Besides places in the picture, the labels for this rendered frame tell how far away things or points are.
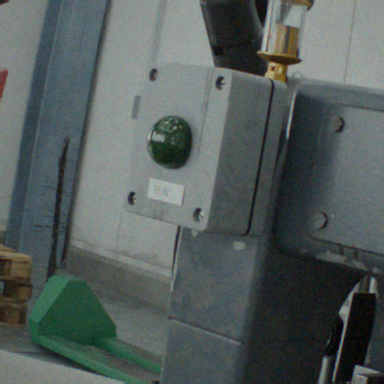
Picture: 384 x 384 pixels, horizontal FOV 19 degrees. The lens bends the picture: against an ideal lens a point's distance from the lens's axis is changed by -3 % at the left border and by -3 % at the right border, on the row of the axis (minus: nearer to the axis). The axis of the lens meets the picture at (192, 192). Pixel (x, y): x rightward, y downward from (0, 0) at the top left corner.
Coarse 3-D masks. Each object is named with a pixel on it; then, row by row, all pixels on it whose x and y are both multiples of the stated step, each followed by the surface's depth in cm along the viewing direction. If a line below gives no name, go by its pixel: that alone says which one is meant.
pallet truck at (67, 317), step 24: (48, 264) 645; (48, 288) 638; (72, 288) 635; (48, 312) 622; (72, 312) 633; (96, 312) 645; (48, 336) 617; (72, 336) 631; (96, 336) 643; (96, 360) 579; (144, 360) 608
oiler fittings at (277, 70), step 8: (296, 0) 72; (264, 56) 73; (272, 56) 72; (280, 56) 72; (288, 56) 72; (272, 64) 73; (280, 64) 73; (288, 64) 73; (296, 64) 73; (272, 72) 73; (280, 72) 73; (280, 80) 73
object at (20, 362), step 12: (0, 360) 119; (12, 360) 119; (24, 360) 118; (36, 360) 118; (0, 372) 119; (12, 372) 119; (24, 372) 118; (36, 372) 118; (48, 372) 118; (60, 372) 118; (72, 372) 117; (84, 372) 117
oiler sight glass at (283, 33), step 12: (276, 0) 72; (288, 0) 72; (276, 12) 72; (288, 12) 72; (300, 12) 72; (276, 24) 72; (288, 24) 72; (300, 24) 73; (264, 36) 73; (276, 36) 72; (288, 36) 72; (300, 36) 73; (264, 48) 73; (276, 48) 72; (288, 48) 72; (300, 48) 73
